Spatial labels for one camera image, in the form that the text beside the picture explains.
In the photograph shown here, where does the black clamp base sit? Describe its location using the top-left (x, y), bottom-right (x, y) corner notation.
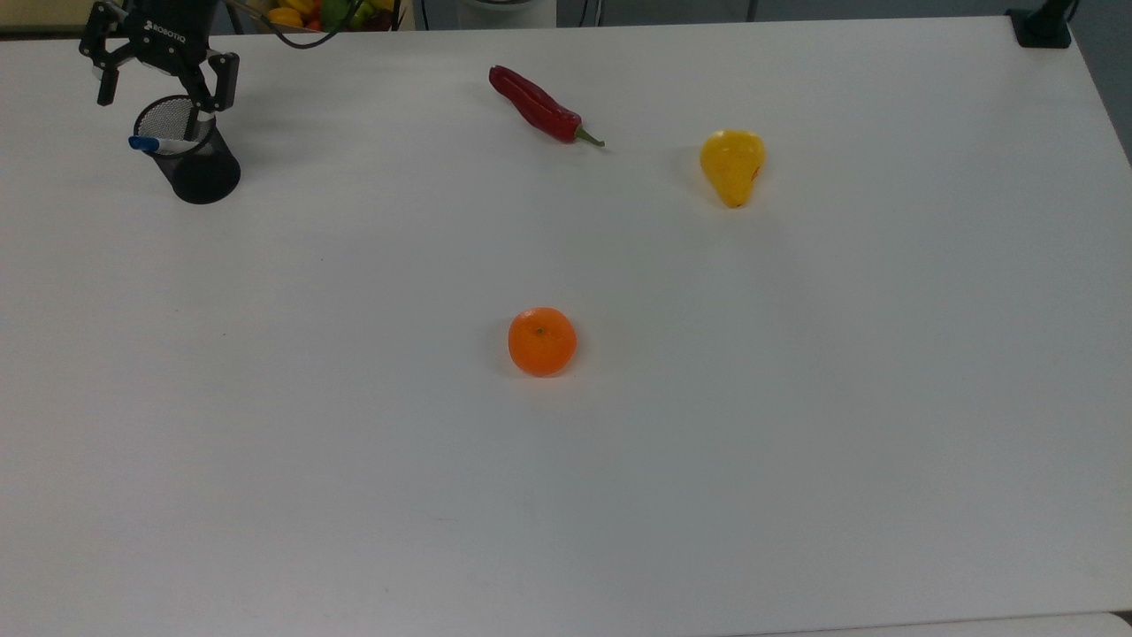
top-left (1006, 0), bottom-right (1076, 50)

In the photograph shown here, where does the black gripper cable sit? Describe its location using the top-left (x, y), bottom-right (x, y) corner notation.
top-left (224, 0), bottom-right (369, 50)

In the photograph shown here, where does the black mesh pen cup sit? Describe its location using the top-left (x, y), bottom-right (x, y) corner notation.
top-left (133, 95), bottom-right (242, 206)

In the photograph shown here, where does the red toy chili pepper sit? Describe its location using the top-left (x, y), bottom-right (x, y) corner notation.
top-left (488, 65), bottom-right (607, 150)

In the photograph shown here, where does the orange toy mandarin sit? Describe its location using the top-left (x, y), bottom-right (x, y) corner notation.
top-left (508, 307), bottom-right (578, 379)

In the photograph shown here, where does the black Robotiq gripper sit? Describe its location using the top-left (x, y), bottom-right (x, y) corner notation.
top-left (78, 0), bottom-right (241, 113)

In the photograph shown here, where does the yellow toy pear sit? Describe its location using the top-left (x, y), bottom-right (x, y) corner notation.
top-left (700, 129), bottom-right (768, 211)

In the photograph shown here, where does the white marker with blue cap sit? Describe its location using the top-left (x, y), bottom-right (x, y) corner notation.
top-left (128, 134), bottom-right (203, 157)

